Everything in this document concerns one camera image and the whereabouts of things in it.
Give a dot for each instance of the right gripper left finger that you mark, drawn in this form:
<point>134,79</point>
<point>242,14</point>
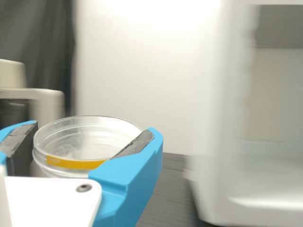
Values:
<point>19,139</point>

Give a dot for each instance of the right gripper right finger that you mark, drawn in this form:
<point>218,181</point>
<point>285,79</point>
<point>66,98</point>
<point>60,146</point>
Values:
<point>127,179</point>

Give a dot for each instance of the petri dish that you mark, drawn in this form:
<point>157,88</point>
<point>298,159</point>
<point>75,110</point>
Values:
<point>82,132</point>

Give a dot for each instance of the cream microscope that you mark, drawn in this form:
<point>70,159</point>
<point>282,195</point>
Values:
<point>42,101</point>

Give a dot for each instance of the black platform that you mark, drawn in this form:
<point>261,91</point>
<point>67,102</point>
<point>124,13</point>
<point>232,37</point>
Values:
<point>175,189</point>

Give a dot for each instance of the white incubator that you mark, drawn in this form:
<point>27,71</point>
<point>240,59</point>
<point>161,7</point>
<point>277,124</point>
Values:
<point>236,118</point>

